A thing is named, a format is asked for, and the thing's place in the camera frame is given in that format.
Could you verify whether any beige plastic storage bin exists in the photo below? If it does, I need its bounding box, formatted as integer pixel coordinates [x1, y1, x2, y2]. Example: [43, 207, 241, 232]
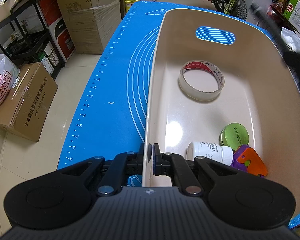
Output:
[145, 8, 300, 213]

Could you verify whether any white pill bottle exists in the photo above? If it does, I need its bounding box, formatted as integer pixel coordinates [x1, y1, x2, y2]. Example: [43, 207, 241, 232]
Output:
[186, 141, 234, 166]

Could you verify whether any purple orange plastic toy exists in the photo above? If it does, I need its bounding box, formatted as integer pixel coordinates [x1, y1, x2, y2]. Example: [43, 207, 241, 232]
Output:
[231, 145, 268, 177]

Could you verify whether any white double-sided tape roll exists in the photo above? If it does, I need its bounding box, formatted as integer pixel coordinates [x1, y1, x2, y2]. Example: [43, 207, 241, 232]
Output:
[178, 60, 225, 102]

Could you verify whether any white tissue pack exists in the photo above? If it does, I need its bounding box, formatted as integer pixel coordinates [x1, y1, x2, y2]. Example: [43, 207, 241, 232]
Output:
[281, 27, 300, 54]

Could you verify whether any blue silicone baking mat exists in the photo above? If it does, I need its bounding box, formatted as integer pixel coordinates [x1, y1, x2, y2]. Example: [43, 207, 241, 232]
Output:
[58, 2, 300, 228]

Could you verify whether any green white product box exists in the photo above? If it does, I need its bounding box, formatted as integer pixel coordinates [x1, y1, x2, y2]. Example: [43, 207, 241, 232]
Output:
[283, 0, 300, 33]

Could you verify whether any cardboard box on floor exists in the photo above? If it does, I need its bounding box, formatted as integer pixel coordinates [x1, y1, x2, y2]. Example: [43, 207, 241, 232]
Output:
[0, 62, 58, 142]

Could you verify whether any white red plastic bag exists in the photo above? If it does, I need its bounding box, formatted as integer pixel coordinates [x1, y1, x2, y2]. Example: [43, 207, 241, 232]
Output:
[0, 54, 20, 105]

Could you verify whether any large stacked cardboard box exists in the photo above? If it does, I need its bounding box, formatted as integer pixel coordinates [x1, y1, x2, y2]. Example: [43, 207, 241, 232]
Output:
[57, 0, 121, 54]

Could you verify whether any black metal shelf rack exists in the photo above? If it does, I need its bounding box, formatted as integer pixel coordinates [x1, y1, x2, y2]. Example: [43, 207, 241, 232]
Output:
[0, 0, 65, 79]

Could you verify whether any red white appliance box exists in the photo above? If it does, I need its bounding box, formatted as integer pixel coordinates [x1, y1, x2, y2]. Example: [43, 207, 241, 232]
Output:
[39, 0, 75, 62]

